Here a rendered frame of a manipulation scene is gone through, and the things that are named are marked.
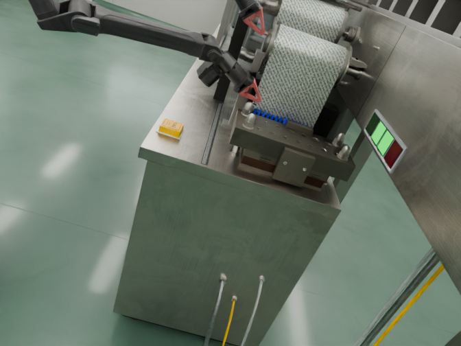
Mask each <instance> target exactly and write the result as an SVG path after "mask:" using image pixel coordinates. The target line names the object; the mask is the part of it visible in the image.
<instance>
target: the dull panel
mask: <svg viewBox="0 0 461 346"><path fill-rule="evenodd" d="M326 102H327V103H330V104H333V105H336V106H337V108H338V110H339V114H338V116H337V118H336V120H335V122H334V124H333V126H332V128H331V130H330V131H329V134H328V135H327V139H331V140H334V139H335V138H336V137H337V135H338V134H339V133H344V135H345V134H346V132H347V130H348V129H349V127H350V125H351V123H352V121H353V120H354V117H353V114H352V113H351V111H350V110H349V108H348V106H347V105H346V103H345V101H344V100H343V98H342V96H341V95H340V93H339V91H338V90H337V88H334V89H332V90H331V92H330V94H329V96H328V98H327V100H326Z"/></svg>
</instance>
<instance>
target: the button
mask: <svg viewBox="0 0 461 346"><path fill-rule="evenodd" d="M183 126H184V124H181V123H179V122H175V121H172V120H170V119H166V118H164V120H163V121H162V123H161V124H160V126H159V130H158V131H159V132H163V133H165V134H168V135H172V136H175V137H179V136H180V134H181V132H182V129H183Z"/></svg>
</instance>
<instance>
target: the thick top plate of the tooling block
mask: <svg viewBox="0 0 461 346"><path fill-rule="evenodd" d="M241 112H242V110H241V109H237V113H236V116H235V118H234V121H233V126H232V130H231V135H230V142H229V144H231V145H234V146H238V147H240V148H244V149H247V150H250V151H253V152H257V153H259V154H263V155H265V156H268V157H272V158H274V159H278V160H279V159H280V157H281V154H282V152H283V150H284V147H287V148H291V149H293V150H297V151H299V152H303V153H305V154H309V155H311V156H314V157H315V158H316V160H315V161H314V164H313V165H312V167H311V169H310V170H312V171H314V172H318V173H321V174H325V175H327V176H331V177H333V178H337V179H340V180H343V181H346V182H347V181H348V180H349V178H350V176H351V174H352V173H353V171H354V169H355V168H356V166H355V164H354V162H353V159H352V157H351V155H349V157H348V161H343V160H341V159H339V158H338V157H337V154H339V152H340V150H341V149H343V147H344V146H345V145H346V144H342V147H341V148H339V147H337V146H335V145H333V144H332V141H333V140H331V139H327V138H325V137H321V136H319V135H315V134H312V135H308V134H306V133H303V132H300V131H297V130H294V129H291V128H288V127H286V126H285V124H282V123H280V122H276V121H274V120H271V119H268V118H265V117H262V116H259V115H255V114H254V115H255V125H254V128H253V129H252V130H250V129H247V128H244V127H243V125H242V124H243V123H244V120H245V119H246V118H247V117H246V116H244V115H242V114H241Z"/></svg>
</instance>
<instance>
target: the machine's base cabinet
mask: <svg viewBox="0 0 461 346"><path fill-rule="evenodd" d="M335 220H336V219H335V218H331V217H328V216H325V215H322V214H318V213H316V212H313V211H309V210H306V209H302V208H300V207H296V206H293V205H289V204H287V203H283V202H280V201H277V200H274V199H271V198H267V197H265V196H260V195H258V194H254V193H251V192H247V191H245V190H242V189H238V188H236V187H232V186H229V185H225V184H223V183H218V182H216V181H212V180H209V179H207V178H203V177H201V176H196V175H194V174H190V173H187V172H183V171H181V170H177V169H174V168H170V167H167V166H165V165H161V164H158V163H155V162H152V161H147V163H146V167H145V172H144V175H143V181H142V184H141V190H140V194H139V199H138V203H137V208H136V211H135V215H134V220H133V224H132V229H131V233H130V238H129V242H128V247H127V251H126V256H125V260H124V263H123V268H122V272H121V278H120V281H119V287H118V290H117V296H116V299H115V304H114V308H113V312H114V313H117V314H122V315H123V316H126V317H129V318H131V319H133V320H140V321H145V322H148V323H152V324H155V325H160V326H163V327H168V328H171V329H173V330H178V331H181V332H186V333H189V334H193V335H196V336H201V337H204V338H205V337H206V333H207V330H208V327H209V323H210V321H211V317H212V314H213V310H214V307H215V302H216V300H217V295H218V291H219V288H220V282H219V280H220V277H226V278H227V283H226V284H224V291H223V294H222V299H221V302H220V307H219V310H218V313H217V316H216V320H215V323H214V326H213V330H212V332H211V337H210V339H212V340H215V341H219V342H223V340H224V336H225V333H226V329H227V326H228V321H229V318H230V315H231V308H232V304H233V302H232V296H236V297H237V301H236V302H235V306H234V310H233V316H232V319H231V322H230V327H229V331H228V335H227V337H226V342H225V343H227V344H228V345H235V346H241V344H242V341H243V339H244V335H245V333H246V330H247V327H248V324H249V322H250V318H251V316H252V312H253V309H254V306H255V302H256V299H257V294H258V291H259V284H260V282H259V277H260V276H264V277H265V281H264V282H263V285H262V289H261V295H260V298H259V303H258V306H257V310H256V312H255V316H254V319H253V321H252V325H251V327H250V330H249V333H248V336H247V338H246V342H245V344H244V346H259V344H260V343H261V341H262V340H263V338H264V336H265V335H266V333H267V331H268V330H269V329H270V326H271V325H272V323H273V322H274V320H275V318H276V317H277V315H278V313H279V312H280V310H281V308H282V307H283V305H284V304H285V302H286V301H287V298H288V297H289V296H290V294H291V292H292V291H293V289H294V287H295V285H296V284H297V283H298V280H299V279H300V277H301V276H302V274H303V273H304V271H305V269H306V267H307V266H308V264H309V263H310V261H311V259H312V258H313V256H314V255H315V253H316V251H317V250H318V248H319V246H320V245H321V243H322V241H323V240H324V238H325V237H326V235H327V234H328V232H329V230H330V228H331V227H332V225H333V223H334V222H335Z"/></svg>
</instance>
